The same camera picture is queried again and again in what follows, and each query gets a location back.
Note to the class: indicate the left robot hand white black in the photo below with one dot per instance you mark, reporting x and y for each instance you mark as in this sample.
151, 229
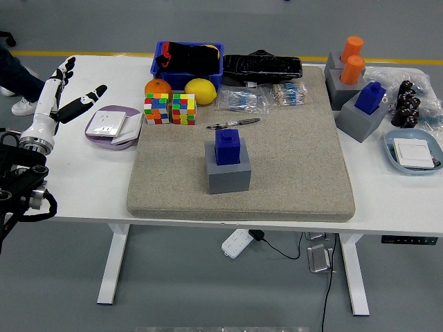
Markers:
43, 110

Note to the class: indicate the blue seal stamp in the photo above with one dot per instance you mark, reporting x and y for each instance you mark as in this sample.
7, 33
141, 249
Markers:
227, 148
368, 98

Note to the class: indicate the grey cube seal holder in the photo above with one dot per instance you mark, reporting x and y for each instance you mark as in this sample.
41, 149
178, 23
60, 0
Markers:
356, 121
228, 180

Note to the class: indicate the orange cylinder seal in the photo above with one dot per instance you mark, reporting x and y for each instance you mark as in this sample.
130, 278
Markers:
352, 71
352, 46

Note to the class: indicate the person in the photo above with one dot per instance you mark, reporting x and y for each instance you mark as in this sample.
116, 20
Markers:
14, 76

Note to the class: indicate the black office chair base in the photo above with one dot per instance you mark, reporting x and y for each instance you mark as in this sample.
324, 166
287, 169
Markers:
8, 38

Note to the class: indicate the purple tray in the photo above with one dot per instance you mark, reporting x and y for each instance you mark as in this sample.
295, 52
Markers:
131, 110

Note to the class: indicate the multicoloured puzzle cube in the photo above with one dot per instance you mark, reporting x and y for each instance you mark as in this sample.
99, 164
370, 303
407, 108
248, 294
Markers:
183, 109
155, 109

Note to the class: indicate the orange fruit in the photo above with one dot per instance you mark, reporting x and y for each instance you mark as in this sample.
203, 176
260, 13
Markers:
157, 87

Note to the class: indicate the blue plastic bin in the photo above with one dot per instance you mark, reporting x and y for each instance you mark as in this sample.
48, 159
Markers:
180, 81

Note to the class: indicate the yellow lemon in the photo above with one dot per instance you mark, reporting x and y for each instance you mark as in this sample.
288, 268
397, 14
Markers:
200, 91

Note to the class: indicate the black cloth with red trim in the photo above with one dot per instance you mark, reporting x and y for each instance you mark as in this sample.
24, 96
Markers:
194, 57

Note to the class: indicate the white table leg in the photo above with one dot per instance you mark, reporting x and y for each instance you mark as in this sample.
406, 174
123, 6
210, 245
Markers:
356, 276
114, 263

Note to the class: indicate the yellow item in bin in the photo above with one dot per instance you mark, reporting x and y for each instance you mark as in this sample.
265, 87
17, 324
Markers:
217, 52

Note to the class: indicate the black silver pen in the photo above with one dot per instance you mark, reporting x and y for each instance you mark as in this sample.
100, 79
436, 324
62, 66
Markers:
239, 122

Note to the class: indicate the bag of blue resistors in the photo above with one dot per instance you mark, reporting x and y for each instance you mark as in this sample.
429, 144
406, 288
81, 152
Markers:
242, 100
432, 117

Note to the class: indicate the black wrapped keyboard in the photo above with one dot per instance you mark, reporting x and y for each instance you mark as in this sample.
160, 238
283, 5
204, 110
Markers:
259, 67

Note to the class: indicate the white power strip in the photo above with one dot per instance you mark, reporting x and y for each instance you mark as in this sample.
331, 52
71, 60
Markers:
237, 242

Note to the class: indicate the bag of tan resistors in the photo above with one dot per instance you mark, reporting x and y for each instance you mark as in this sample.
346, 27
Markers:
289, 94

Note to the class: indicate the grey-brown mat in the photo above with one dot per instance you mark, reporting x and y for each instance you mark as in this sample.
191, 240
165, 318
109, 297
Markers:
294, 166

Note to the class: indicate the grey cube cylinder holder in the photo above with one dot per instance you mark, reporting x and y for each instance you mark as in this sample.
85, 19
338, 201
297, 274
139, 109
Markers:
332, 62
341, 95

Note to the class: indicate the clear plastic bag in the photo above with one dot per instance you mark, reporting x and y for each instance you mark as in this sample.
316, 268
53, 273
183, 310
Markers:
384, 74

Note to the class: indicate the light blue tray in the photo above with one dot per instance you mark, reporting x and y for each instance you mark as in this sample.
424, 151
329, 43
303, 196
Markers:
390, 145

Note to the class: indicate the black table control panel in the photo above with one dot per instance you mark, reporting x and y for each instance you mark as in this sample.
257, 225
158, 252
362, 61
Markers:
408, 240

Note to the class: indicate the white wall socket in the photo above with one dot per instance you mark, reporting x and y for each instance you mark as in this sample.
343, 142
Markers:
105, 122

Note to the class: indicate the white switch plate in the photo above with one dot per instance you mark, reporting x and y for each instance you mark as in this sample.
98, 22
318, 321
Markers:
133, 126

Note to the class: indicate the metal bracket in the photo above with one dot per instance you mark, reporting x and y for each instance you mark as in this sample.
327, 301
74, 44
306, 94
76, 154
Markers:
320, 259
316, 236

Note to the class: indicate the white switch panel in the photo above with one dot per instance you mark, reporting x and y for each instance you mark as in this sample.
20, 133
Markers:
413, 152

